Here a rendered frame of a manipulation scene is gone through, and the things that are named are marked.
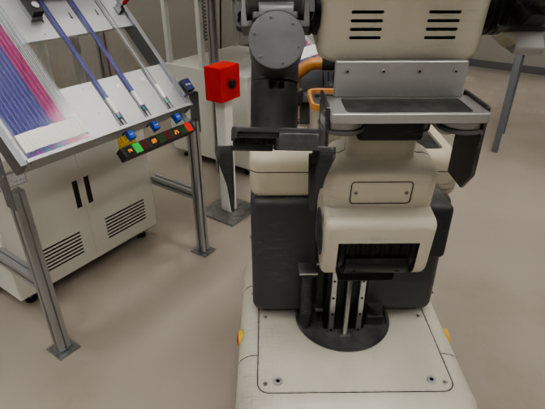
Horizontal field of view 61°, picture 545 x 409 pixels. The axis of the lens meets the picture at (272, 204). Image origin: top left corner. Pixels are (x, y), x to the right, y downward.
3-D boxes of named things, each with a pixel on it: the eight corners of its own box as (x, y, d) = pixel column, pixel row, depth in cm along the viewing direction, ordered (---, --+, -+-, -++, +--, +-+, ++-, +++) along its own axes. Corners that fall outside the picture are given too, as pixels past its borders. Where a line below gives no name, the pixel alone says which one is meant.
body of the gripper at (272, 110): (319, 144, 54) (321, 79, 53) (232, 142, 53) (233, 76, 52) (309, 147, 60) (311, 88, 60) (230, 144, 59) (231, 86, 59)
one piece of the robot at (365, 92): (310, 163, 93) (315, 52, 82) (447, 162, 93) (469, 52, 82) (318, 202, 79) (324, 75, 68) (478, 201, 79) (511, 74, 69)
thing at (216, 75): (259, 208, 255) (258, 62, 216) (232, 226, 238) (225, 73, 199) (226, 195, 267) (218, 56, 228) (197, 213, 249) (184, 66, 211)
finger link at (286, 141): (335, 214, 55) (337, 134, 54) (275, 213, 54) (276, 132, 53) (322, 208, 61) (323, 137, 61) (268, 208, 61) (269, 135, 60)
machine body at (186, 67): (309, 144, 335) (312, 55, 305) (250, 178, 285) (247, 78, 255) (238, 126, 368) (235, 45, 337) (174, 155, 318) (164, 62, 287)
